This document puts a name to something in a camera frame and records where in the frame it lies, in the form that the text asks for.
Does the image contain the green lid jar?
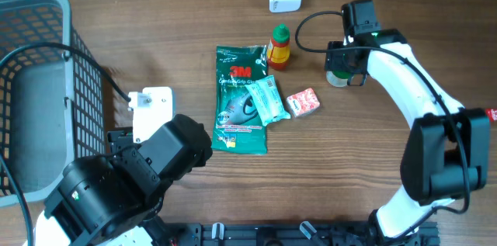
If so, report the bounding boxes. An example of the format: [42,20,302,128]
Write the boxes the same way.
[326,71,350,88]

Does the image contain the red patterned small box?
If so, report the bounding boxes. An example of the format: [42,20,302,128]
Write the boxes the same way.
[286,88,321,117]

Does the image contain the red sriracha sauce bottle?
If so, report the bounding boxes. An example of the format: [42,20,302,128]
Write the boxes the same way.
[267,24,290,71]

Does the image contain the white wet wipes pack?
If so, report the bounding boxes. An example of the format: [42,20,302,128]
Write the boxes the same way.
[245,75,290,126]

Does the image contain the green 3M gloves package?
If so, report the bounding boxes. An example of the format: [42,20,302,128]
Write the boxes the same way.
[212,46,268,154]

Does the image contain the red candy bar wrapper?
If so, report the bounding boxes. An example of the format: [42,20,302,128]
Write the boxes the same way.
[485,109,497,123]

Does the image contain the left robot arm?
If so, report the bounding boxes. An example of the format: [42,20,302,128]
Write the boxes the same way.
[33,114,213,245]

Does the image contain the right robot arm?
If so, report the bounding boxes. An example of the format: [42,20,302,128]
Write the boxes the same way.
[325,29,490,243]

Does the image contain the grey plastic shopping basket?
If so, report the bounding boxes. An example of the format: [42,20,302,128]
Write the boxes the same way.
[1,0,106,202]

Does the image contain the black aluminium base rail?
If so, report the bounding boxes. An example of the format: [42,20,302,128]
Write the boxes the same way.
[155,220,441,246]

